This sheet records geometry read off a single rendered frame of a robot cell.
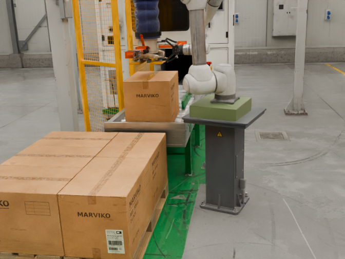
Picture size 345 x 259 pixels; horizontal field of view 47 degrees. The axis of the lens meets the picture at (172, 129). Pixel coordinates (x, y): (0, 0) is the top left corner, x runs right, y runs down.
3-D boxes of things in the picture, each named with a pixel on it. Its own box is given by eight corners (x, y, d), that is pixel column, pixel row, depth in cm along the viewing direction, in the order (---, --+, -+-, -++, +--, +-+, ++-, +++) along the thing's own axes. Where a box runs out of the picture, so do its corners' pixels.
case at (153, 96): (139, 111, 402) (137, 71, 391) (179, 110, 397) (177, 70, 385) (126, 127, 345) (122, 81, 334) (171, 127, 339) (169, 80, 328)
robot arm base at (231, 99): (241, 97, 305) (241, 90, 303) (233, 104, 286) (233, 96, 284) (218, 95, 313) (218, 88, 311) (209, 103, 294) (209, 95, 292)
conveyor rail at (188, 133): (204, 92, 556) (204, 79, 551) (207, 92, 555) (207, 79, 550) (180, 145, 338) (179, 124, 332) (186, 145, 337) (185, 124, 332)
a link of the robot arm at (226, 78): (240, 93, 291) (240, 63, 284) (217, 97, 286) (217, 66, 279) (229, 89, 306) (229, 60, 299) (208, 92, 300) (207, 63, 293)
